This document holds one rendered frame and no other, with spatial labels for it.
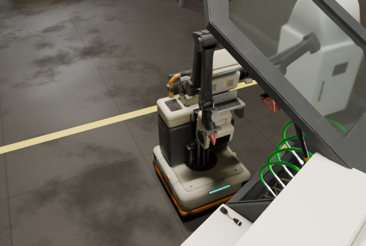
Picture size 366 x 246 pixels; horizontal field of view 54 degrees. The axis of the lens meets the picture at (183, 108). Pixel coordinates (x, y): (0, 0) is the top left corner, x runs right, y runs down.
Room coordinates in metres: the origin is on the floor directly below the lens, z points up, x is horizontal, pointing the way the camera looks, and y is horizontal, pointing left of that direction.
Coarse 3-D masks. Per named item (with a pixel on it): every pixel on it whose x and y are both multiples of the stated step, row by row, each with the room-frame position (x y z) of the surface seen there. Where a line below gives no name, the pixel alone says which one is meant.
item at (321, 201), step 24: (312, 168) 0.81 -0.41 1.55; (336, 168) 0.81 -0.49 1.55; (288, 192) 0.71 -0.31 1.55; (312, 192) 0.71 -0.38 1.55; (336, 192) 0.71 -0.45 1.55; (360, 192) 0.71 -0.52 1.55; (264, 216) 0.63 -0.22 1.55; (288, 216) 0.63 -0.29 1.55; (312, 216) 0.63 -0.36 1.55; (336, 216) 0.62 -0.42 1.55; (360, 216) 0.62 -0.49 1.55; (240, 240) 0.56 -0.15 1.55; (264, 240) 0.55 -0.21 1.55; (288, 240) 0.55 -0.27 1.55; (312, 240) 0.55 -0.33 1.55; (336, 240) 0.55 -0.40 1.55
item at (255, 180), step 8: (280, 152) 1.51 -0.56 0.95; (288, 152) 1.54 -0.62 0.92; (272, 160) 1.45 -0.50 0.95; (288, 160) 1.56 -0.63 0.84; (272, 168) 1.41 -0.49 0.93; (280, 168) 1.50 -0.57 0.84; (256, 176) 1.33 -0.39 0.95; (264, 176) 1.34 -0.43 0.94; (272, 176) 1.43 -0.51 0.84; (248, 184) 1.28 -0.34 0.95; (256, 184) 1.28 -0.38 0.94; (240, 192) 1.22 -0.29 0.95; (248, 192) 1.23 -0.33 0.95; (256, 192) 1.30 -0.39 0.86; (232, 200) 1.17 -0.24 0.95; (240, 200) 1.17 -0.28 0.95
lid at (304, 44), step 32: (224, 0) 1.33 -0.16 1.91; (256, 0) 1.43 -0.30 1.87; (288, 0) 1.52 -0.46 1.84; (320, 0) 1.60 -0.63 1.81; (224, 32) 1.17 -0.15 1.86; (256, 32) 1.25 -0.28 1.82; (288, 32) 1.32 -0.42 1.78; (320, 32) 1.40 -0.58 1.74; (352, 32) 1.48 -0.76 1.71; (256, 64) 1.08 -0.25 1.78; (288, 64) 1.16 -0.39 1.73; (320, 64) 1.22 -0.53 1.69; (352, 64) 1.29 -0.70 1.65; (288, 96) 0.99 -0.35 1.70; (320, 96) 1.07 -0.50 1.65; (352, 96) 1.12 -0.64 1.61; (320, 128) 0.91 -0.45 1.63; (352, 128) 0.97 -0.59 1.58; (352, 160) 0.83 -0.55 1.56
